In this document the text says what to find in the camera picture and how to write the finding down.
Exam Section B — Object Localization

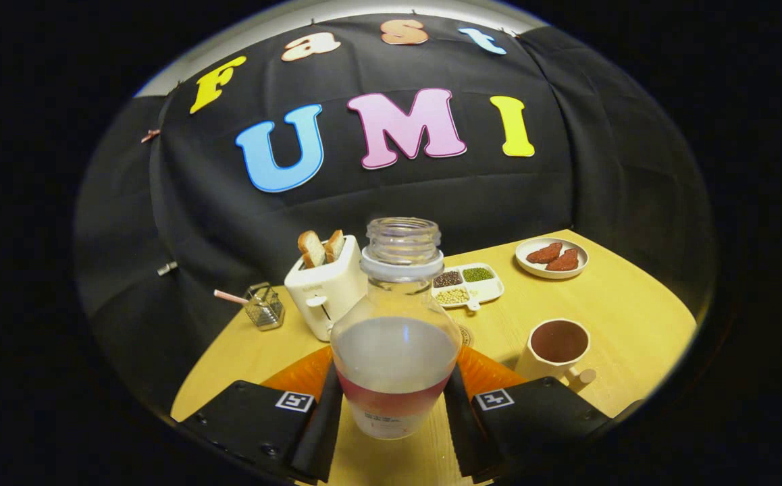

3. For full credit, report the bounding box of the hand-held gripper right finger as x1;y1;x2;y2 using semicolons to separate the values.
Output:
442;346;612;483

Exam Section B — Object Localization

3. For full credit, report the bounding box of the white divided bean dish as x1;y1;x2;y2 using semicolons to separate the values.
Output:
432;263;504;311

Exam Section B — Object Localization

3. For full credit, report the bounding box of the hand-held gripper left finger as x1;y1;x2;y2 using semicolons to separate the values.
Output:
180;346;344;483

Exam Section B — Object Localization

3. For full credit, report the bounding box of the white round plate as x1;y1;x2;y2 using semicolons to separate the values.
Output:
515;237;590;280

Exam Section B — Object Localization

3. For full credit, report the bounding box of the clear juice bottle pink label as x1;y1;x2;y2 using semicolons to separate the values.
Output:
330;217;463;441

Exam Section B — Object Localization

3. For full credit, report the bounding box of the wire mesh holder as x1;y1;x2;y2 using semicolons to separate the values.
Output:
244;282;285;331

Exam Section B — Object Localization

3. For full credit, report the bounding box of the wooden table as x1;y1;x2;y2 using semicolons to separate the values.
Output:
170;229;698;486

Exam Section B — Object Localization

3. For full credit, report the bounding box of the cream cup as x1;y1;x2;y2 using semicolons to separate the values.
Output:
515;319;597;392

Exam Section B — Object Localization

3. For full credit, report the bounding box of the cream toaster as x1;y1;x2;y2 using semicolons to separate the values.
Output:
284;253;369;342

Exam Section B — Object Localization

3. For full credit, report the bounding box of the red meat piece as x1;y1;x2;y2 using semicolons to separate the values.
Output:
527;242;563;264
545;248;579;272

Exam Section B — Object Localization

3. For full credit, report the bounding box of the toast bread slice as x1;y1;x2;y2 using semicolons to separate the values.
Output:
324;229;346;264
297;230;327;269

